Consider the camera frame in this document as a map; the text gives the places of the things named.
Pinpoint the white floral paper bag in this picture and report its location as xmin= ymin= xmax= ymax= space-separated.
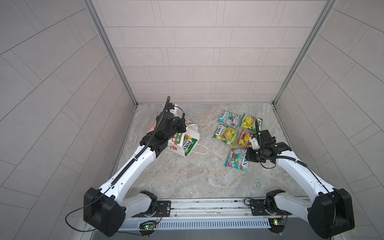
xmin=148 ymin=119 xmax=209 ymax=158

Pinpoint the orange Fox's candy bag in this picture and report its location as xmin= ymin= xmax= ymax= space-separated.
xmin=238 ymin=130 xmax=253 ymax=148

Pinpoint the teal Fox's candy bag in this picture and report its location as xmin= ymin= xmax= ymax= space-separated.
xmin=218 ymin=110 xmax=242 ymax=128
xmin=225 ymin=148 xmax=249 ymax=172

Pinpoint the yellow green Fox's candy bag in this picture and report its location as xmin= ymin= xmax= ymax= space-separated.
xmin=240 ymin=114 xmax=263 ymax=132

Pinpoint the green Fox's spring tea bag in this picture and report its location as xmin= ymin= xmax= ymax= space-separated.
xmin=213 ymin=124 xmax=239 ymax=147

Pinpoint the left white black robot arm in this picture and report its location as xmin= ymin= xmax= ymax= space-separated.
xmin=83 ymin=111 xmax=187 ymax=237

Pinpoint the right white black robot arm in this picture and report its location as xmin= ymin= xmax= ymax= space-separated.
xmin=246 ymin=130 xmax=355 ymax=240

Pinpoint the right circuit board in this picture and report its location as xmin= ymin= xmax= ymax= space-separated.
xmin=268 ymin=218 xmax=286 ymax=235

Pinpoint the circuit board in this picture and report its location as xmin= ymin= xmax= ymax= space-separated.
xmin=268 ymin=218 xmax=286 ymax=235
xmin=139 ymin=221 xmax=157 ymax=232

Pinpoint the left circuit board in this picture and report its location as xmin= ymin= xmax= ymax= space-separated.
xmin=139 ymin=221 xmax=157 ymax=232

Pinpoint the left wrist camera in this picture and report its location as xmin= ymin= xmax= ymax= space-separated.
xmin=169 ymin=103 xmax=178 ymax=116

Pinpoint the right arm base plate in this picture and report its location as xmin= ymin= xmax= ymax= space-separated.
xmin=245 ymin=199 xmax=283 ymax=216

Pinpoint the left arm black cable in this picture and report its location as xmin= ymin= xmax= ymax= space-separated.
xmin=64 ymin=95 xmax=172 ymax=233

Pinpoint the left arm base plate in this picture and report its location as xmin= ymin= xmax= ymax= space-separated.
xmin=133 ymin=201 xmax=172 ymax=218

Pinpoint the aluminium mounting rail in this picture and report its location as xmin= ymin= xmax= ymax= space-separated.
xmin=82 ymin=196 xmax=335 ymax=221

